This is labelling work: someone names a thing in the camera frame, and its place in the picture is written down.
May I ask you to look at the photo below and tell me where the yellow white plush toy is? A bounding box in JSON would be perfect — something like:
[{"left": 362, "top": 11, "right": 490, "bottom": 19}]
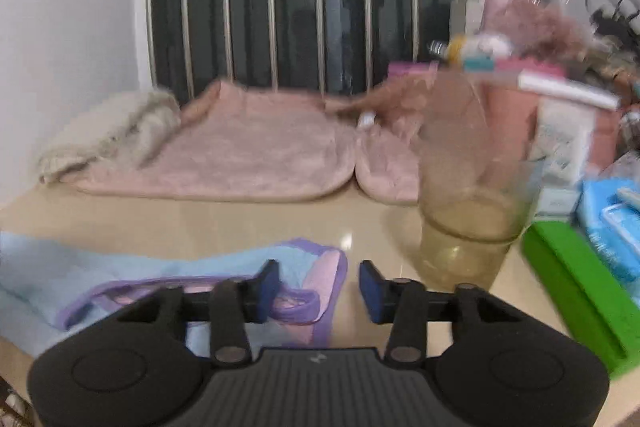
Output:
[{"left": 445, "top": 32, "right": 514, "bottom": 65}]

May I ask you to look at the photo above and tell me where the pink blue purple-trimmed garment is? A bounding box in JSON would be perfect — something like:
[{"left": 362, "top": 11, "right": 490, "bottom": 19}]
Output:
[{"left": 1, "top": 233, "right": 348, "bottom": 357}]

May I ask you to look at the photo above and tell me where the blue tissue pack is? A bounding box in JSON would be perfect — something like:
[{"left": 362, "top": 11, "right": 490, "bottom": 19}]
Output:
[{"left": 577, "top": 178, "right": 639, "bottom": 299}]

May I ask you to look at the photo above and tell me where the white flat box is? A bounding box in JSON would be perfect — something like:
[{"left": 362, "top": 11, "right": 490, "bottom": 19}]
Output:
[{"left": 518, "top": 72, "right": 620, "bottom": 112}]

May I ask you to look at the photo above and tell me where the green book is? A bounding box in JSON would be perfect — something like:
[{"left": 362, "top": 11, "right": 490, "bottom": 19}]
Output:
[{"left": 521, "top": 221, "right": 639, "bottom": 378}]

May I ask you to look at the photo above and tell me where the folded beige knit blanket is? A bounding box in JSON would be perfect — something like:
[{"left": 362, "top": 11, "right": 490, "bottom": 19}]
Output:
[{"left": 37, "top": 89, "right": 181, "bottom": 183}]

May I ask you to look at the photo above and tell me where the clear drinking glass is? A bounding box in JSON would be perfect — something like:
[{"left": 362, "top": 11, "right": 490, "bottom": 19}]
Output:
[{"left": 413, "top": 69, "right": 547, "bottom": 291}]

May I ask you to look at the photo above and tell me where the white small carton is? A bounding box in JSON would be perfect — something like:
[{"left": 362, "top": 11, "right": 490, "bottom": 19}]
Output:
[{"left": 529, "top": 98, "right": 596, "bottom": 186}]

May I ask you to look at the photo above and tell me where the pink quilted jacket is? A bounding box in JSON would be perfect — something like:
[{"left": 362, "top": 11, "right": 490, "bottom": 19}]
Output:
[{"left": 63, "top": 72, "right": 435, "bottom": 204}]

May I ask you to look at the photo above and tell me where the salmon pink box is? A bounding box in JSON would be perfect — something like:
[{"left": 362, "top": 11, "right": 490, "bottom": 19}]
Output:
[{"left": 482, "top": 84, "right": 540, "bottom": 160}]

